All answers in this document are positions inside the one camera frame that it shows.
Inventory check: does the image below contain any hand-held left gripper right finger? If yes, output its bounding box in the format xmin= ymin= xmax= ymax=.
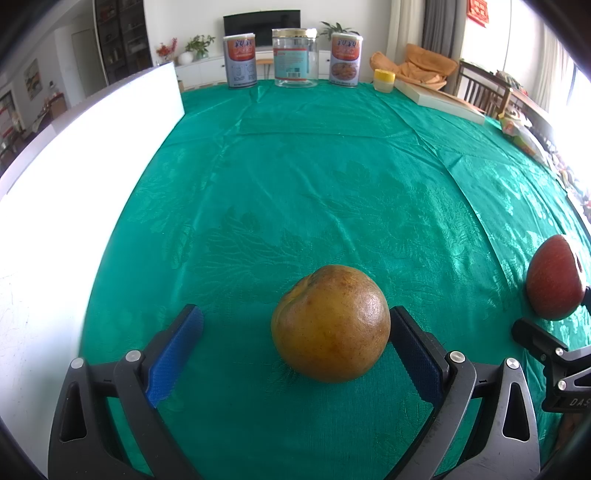
xmin=385 ymin=305 xmax=541 ymax=480

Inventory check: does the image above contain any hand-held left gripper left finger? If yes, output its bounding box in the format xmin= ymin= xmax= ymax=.
xmin=47 ymin=303 xmax=205 ymax=480

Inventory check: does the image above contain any red apple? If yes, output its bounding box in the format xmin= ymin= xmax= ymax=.
xmin=526 ymin=234 xmax=587 ymax=321

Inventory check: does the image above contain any brown round pear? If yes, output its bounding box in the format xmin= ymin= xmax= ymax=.
xmin=270 ymin=264 xmax=392 ymax=384

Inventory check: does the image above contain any white cardboard box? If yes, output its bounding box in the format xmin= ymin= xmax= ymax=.
xmin=0 ymin=62 xmax=185 ymax=432

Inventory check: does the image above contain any crinkled snack bag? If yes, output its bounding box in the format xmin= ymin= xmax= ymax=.
xmin=499 ymin=115 xmax=552 ymax=162

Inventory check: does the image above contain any wooden chair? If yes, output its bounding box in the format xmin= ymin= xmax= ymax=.
xmin=508 ymin=88 xmax=550 ymax=125
xmin=455 ymin=60 xmax=513 ymax=118

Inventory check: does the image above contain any green tablecloth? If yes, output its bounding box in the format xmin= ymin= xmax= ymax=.
xmin=78 ymin=78 xmax=591 ymax=480

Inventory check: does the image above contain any white sheer curtain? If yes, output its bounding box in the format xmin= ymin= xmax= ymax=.
xmin=536 ymin=25 xmax=573 ymax=112

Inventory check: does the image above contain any flat white book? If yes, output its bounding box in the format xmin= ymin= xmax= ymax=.
xmin=394 ymin=80 xmax=486 ymax=125

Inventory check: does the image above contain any small yellow lid jar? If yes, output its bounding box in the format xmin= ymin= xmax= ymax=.
xmin=373 ymin=69 xmax=397 ymax=94

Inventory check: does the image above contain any white television console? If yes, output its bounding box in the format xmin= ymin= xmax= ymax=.
xmin=175 ymin=46 xmax=333 ymax=90

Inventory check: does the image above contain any orange cushioned chair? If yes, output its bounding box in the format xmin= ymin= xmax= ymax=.
xmin=370 ymin=44 xmax=460 ymax=90

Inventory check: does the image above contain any red label tin can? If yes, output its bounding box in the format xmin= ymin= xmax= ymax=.
xmin=223 ymin=32 xmax=257 ymax=89
xmin=329 ymin=32 xmax=362 ymax=88

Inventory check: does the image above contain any red flower arrangement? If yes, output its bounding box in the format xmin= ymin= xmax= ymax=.
xmin=156 ymin=38 xmax=178 ymax=64

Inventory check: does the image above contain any bushy green potted plant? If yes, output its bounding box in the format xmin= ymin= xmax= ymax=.
xmin=185 ymin=34 xmax=216 ymax=61

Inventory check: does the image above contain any grey curtain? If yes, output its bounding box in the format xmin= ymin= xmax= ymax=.
xmin=422 ymin=0 xmax=464 ymax=58

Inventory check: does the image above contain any clear plastic jar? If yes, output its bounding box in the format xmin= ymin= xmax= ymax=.
xmin=271 ymin=28 xmax=319 ymax=88

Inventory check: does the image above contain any dark display cabinet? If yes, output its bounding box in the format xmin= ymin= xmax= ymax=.
xmin=93 ymin=0 xmax=153 ymax=86

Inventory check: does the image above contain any covered standing air conditioner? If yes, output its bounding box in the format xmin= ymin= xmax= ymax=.
xmin=390 ymin=0 xmax=426 ymax=70

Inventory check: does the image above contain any large green potted plant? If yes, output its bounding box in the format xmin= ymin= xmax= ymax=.
xmin=320 ymin=21 xmax=361 ymax=38

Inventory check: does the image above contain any black television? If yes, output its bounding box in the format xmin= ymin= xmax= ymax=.
xmin=223 ymin=9 xmax=302 ymax=49

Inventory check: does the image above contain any red wall hanging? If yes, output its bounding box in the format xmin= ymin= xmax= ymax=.
xmin=467 ymin=0 xmax=490 ymax=28

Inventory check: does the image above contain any framed wall picture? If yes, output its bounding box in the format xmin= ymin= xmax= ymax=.
xmin=24 ymin=58 xmax=42 ymax=101

